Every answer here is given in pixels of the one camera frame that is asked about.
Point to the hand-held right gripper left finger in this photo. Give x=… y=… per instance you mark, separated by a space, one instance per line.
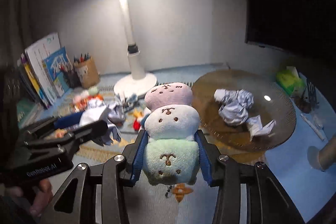
x=137 y=159

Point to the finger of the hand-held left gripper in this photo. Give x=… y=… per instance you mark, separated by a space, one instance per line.
x=68 y=120
x=86 y=132

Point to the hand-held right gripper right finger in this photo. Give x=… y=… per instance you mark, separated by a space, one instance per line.
x=205 y=161

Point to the white paper ball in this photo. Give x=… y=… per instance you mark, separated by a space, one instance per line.
x=97 y=113
x=116 y=111
x=235 y=108

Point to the large three-ball pastel plush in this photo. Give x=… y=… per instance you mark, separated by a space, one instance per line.
x=169 y=145

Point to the round woven basket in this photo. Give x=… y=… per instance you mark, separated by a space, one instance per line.
x=273 y=116

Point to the person's left hand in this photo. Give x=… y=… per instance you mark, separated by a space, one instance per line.
x=45 y=195

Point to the small three-ball pastel plush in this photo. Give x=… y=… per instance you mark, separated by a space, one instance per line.
x=86 y=98

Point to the orange ball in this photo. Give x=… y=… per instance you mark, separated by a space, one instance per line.
x=97 y=97

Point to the small red yellow toy figure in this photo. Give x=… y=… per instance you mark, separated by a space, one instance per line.
x=137 y=120

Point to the black mesh pen holder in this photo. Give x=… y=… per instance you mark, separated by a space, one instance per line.
x=72 y=80

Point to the pale green notebook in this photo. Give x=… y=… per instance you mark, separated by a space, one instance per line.
x=27 y=111

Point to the patterned table mat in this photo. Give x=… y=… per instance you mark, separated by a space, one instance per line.
x=157 y=205

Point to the tan woven pen holder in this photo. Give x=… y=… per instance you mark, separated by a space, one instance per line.
x=88 y=73

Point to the bunch of pencils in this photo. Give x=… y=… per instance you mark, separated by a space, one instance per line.
x=65 y=68

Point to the blue illustrated book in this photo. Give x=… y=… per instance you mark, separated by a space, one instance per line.
x=59 y=69

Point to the blue plaid bow hair clip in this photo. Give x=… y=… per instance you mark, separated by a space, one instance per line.
x=131 y=99

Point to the row of upright books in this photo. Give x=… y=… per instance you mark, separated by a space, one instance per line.
x=29 y=77

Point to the folded white paper scrap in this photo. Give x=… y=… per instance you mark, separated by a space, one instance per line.
x=258 y=127

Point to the bunch of coloured pens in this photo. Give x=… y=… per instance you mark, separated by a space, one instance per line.
x=82 y=57

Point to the row of children's books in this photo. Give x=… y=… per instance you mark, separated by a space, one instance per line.
x=44 y=50

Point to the white desk lamp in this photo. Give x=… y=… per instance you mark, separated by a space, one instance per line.
x=136 y=66

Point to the white pen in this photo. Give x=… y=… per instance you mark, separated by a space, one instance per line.
x=313 y=126

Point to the green tissue pack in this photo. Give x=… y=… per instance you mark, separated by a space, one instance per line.
x=288 y=79

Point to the grey cardboard tube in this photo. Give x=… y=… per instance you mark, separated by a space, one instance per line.
x=324 y=155

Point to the dark pronged object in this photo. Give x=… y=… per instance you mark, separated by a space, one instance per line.
x=312 y=92

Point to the dark curtain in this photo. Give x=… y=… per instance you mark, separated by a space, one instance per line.
x=13 y=3

